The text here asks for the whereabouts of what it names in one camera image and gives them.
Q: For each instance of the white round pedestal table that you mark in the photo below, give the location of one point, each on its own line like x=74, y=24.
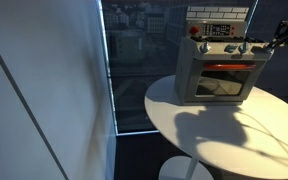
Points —
x=249, y=139

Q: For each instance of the grey toy oven stove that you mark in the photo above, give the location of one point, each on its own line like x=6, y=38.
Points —
x=219, y=26

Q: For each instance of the red oven door handle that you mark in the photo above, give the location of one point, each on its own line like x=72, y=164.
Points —
x=229, y=66

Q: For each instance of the red round stove button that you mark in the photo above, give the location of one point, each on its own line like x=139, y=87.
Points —
x=194, y=30

